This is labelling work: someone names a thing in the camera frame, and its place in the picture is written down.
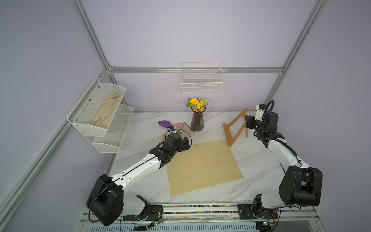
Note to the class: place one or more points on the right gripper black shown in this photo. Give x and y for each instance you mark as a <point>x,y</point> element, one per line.
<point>250,121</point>

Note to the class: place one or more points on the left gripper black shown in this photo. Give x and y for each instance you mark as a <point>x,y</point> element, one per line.
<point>182,147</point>

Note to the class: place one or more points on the wooden easel frame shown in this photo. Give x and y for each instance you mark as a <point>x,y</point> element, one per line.
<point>230,129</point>

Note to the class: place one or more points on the light plywood board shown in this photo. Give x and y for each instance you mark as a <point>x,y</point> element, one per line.
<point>202,166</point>

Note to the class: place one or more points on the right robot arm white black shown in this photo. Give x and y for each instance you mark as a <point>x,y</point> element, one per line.
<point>301,184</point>

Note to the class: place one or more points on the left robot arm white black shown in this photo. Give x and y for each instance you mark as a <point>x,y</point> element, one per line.
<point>109,200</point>

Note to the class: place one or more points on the cream work glove on table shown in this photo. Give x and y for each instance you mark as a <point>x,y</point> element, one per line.
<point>184,132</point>

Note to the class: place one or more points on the dark glass vase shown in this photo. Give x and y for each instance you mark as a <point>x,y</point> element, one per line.
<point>197,123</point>

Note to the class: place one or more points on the yellow flower bouquet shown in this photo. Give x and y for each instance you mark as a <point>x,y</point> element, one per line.
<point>197,105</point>

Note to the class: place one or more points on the cream glove in shelf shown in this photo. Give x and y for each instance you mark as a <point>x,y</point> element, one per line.
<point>105,114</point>

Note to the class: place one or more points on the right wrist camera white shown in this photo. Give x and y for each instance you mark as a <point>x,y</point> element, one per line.
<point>260,112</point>

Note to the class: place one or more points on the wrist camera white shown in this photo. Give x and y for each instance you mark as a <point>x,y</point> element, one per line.
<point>260,112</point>
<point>170,128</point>

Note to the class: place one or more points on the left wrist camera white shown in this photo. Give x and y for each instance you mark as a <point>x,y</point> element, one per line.
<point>170,128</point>

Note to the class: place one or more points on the purple trowel pink handle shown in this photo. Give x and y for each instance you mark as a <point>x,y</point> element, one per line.
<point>166,124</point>

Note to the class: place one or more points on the white wire wall basket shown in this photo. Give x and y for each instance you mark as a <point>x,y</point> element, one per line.
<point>202,77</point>

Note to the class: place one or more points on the white perforated wall shelf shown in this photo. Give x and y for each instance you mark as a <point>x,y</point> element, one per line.
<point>104,140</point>

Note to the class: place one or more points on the metal base rail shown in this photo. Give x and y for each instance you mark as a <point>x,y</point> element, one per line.
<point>210,217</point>

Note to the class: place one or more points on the aluminium frame profiles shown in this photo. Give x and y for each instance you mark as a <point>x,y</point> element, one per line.
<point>24,186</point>

